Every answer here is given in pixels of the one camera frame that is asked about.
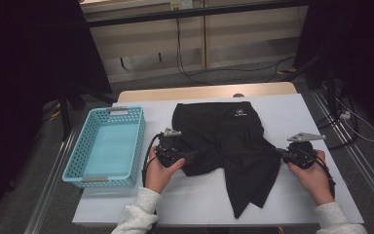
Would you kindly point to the yellow tape strip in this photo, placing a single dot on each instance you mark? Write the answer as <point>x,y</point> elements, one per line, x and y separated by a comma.
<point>285,70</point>

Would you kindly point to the person's left hand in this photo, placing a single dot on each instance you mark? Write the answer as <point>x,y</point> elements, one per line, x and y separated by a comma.
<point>157,177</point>

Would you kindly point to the white wall outlet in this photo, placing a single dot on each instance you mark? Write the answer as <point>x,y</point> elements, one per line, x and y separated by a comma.
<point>181,4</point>

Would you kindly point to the black cabinet hook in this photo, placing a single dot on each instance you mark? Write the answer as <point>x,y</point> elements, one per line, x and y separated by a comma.
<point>159,57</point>

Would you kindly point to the person's right hand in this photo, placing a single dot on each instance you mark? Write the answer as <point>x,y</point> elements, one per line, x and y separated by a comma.
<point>315,182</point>

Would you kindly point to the black shorts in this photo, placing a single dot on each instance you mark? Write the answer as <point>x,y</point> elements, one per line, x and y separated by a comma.
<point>227,146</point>

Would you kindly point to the light blue plastic basket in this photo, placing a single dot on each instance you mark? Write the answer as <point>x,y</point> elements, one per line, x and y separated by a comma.
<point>110,149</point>

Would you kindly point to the yellow floor marker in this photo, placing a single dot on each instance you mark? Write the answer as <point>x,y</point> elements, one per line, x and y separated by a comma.
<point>55,113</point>

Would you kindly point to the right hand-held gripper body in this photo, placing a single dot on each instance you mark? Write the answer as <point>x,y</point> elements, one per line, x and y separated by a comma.
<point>300,154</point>

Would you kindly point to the black curtain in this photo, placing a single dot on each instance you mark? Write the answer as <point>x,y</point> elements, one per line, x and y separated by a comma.
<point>363,48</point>
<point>19,65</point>

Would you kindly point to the black horizontal bar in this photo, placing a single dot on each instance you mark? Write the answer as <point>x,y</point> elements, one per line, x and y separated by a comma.
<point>188,13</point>

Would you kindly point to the black metal stand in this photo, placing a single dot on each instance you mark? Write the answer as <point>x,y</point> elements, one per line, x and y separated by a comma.
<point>65,117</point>
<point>330,91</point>

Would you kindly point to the aluminium floor rail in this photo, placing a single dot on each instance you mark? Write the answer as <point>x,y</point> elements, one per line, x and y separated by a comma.
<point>358,159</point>
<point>51,182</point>

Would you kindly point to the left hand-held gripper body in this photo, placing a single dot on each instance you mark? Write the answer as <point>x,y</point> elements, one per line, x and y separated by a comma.
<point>168,152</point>

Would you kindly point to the round table grommet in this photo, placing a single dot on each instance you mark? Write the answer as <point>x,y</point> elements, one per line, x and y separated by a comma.
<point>238,95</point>

